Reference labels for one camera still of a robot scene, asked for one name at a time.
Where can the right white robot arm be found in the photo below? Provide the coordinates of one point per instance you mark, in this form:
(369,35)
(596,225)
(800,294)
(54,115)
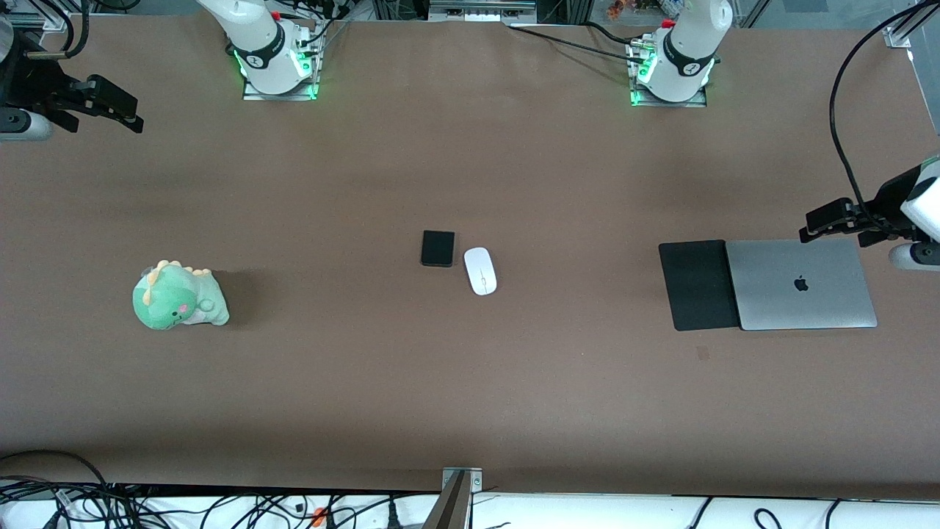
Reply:
(261,44)

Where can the silver closed laptop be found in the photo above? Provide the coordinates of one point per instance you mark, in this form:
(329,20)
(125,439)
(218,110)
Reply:
(778,294)

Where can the green dinosaur plush toy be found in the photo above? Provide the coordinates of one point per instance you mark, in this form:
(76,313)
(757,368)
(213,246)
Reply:
(172,297)

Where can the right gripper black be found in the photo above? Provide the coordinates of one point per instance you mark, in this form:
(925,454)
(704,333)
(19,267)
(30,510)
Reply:
(31,87)

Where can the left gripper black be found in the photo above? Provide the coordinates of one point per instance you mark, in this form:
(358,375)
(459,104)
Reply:
(887,200)

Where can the grey side panel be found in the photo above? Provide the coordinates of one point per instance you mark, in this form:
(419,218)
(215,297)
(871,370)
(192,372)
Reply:
(929,88)

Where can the grey power strip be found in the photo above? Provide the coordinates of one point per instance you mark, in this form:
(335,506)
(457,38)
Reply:
(481,11)

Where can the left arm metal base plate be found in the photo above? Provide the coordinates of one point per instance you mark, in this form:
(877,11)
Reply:
(668,103)

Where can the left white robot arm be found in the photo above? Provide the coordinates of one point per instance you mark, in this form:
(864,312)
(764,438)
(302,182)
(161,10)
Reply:
(687,51)

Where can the aluminium frame profile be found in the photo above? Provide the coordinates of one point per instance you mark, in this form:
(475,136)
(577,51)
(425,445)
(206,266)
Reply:
(899,35)
(51,22)

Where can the white computer mouse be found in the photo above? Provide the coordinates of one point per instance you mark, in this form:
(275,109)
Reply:
(480,272)

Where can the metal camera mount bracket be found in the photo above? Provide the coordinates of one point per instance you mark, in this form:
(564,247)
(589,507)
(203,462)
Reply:
(452,507)

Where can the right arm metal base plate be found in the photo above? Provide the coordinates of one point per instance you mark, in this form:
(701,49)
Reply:
(283,96)

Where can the black mouse pad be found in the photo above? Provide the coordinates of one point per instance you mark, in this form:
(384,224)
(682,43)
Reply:
(694,286)

